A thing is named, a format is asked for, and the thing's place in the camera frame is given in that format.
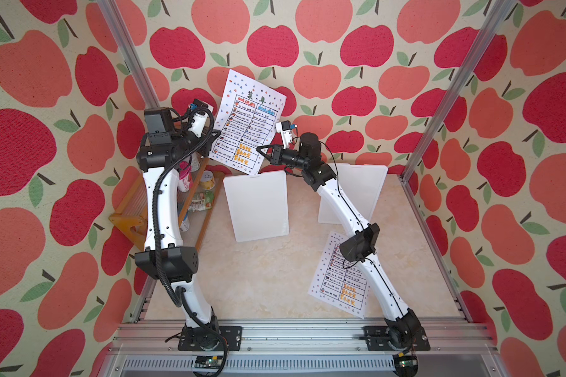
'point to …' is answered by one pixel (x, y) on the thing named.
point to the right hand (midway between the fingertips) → (257, 152)
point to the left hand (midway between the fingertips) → (220, 133)
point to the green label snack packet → (202, 201)
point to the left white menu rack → (258, 205)
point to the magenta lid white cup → (185, 173)
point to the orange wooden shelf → (200, 184)
